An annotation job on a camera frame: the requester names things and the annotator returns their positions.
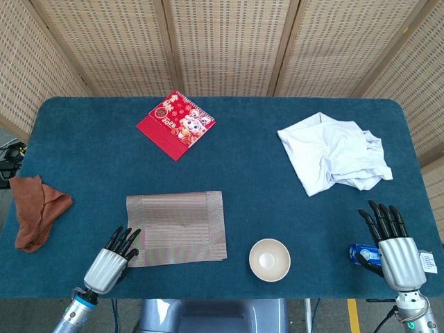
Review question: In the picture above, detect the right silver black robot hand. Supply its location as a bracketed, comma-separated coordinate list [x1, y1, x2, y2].
[356, 200, 428, 291]

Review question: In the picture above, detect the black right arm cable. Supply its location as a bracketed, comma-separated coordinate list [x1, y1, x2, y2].
[375, 305, 400, 333]

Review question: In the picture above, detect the brown crumpled cloth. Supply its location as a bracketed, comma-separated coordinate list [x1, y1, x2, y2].
[9, 175, 74, 254]

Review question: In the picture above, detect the red desk calendar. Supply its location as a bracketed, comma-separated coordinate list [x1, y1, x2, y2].
[135, 89, 216, 162]

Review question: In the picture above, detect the cream round bowl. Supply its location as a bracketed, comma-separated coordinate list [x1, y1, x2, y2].
[248, 237, 291, 282]

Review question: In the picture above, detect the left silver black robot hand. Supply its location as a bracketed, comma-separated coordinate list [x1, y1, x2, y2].
[83, 225, 142, 296]

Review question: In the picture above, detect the woven bamboo screen panel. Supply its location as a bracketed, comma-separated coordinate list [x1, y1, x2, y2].
[29, 0, 183, 98]
[0, 0, 89, 142]
[360, 0, 444, 226]
[161, 0, 301, 98]
[272, 0, 431, 99]

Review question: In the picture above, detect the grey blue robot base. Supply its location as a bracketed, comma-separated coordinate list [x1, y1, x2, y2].
[137, 298, 289, 333]

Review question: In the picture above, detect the silver woven placemat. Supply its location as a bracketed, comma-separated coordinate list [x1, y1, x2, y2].
[125, 189, 229, 268]

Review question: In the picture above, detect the blue toothpaste box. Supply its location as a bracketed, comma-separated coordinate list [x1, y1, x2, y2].
[348, 244, 437, 274]

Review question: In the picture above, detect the black floor equipment with cables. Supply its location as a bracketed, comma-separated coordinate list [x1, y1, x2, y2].
[0, 142, 28, 190]

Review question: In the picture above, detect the blue cable under table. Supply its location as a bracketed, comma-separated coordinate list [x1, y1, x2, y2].
[110, 298, 119, 333]

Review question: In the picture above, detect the teal fabric table cover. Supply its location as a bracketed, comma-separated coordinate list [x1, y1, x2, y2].
[0, 96, 444, 300]

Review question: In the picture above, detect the white crumpled shirt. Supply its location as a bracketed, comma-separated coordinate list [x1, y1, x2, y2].
[276, 111, 394, 198]

